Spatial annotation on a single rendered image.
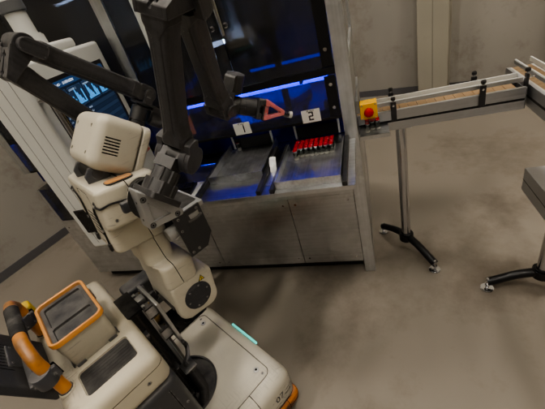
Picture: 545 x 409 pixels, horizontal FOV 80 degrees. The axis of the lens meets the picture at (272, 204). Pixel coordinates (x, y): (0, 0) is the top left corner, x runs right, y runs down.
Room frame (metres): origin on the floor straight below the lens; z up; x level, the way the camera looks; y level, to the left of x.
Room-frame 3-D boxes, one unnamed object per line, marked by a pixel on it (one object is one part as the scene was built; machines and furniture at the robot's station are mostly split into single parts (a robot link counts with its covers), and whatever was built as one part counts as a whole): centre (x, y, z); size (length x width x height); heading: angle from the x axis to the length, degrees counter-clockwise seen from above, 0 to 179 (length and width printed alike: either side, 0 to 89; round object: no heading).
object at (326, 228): (2.20, 0.31, 0.44); 2.06 x 1.00 x 0.88; 68
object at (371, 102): (1.36, -0.53, 1.00); 0.08 x 0.07 x 0.07; 158
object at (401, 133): (1.44, -0.72, 0.46); 0.09 x 0.09 x 0.77; 68
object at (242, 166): (1.47, 0.06, 0.90); 0.34 x 0.26 x 0.04; 158
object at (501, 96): (1.39, -0.85, 0.92); 0.69 x 0.15 x 0.16; 68
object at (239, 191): (1.34, -0.07, 0.87); 0.70 x 0.48 x 0.02; 68
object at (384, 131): (1.40, -0.56, 0.87); 0.14 x 0.13 x 0.02; 158
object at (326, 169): (1.24, -0.22, 0.90); 0.34 x 0.26 x 0.04; 158
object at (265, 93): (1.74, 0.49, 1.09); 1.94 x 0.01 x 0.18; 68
